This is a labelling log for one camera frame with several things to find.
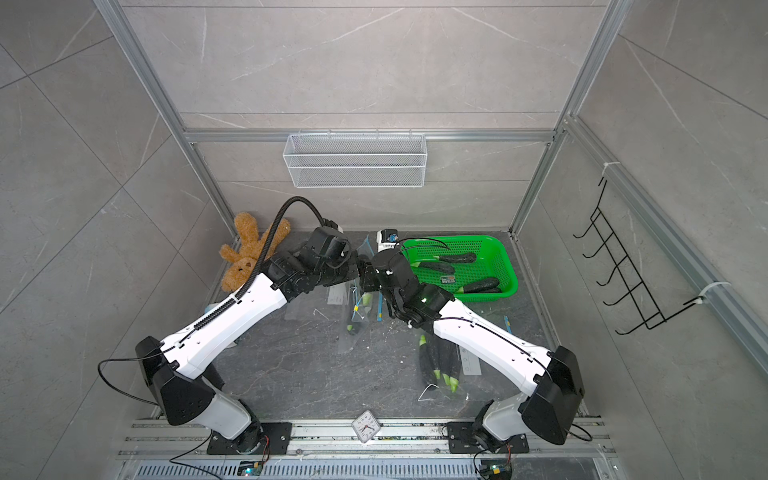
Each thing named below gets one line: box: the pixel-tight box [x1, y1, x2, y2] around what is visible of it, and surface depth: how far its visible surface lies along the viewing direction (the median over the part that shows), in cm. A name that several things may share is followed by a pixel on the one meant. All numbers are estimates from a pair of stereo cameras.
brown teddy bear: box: [219, 212, 291, 292], surface depth 103 cm
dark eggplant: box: [438, 337, 461, 393], surface depth 85 cm
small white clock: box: [351, 410, 381, 444], surface depth 76 cm
